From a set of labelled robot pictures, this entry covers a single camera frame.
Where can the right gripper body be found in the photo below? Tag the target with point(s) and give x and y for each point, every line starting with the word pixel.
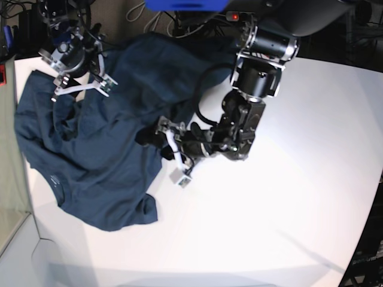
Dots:
pixel 92 62

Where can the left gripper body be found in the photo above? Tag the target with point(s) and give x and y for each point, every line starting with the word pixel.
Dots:
pixel 172 132

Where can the dark blue t-shirt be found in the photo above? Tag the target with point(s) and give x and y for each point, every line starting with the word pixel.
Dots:
pixel 86 150

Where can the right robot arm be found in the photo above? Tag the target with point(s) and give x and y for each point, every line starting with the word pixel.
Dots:
pixel 74 49

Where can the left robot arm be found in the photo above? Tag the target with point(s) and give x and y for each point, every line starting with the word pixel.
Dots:
pixel 270 37

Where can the blue box at top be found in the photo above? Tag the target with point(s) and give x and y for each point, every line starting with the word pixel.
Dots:
pixel 186 5

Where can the red clamp at table edge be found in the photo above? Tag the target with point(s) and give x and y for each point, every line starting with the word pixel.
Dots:
pixel 3 79

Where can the blue object at left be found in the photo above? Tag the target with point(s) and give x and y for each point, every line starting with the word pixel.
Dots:
pixel 8 37

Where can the black power strip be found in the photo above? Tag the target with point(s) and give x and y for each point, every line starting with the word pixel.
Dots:
pixel 239 16

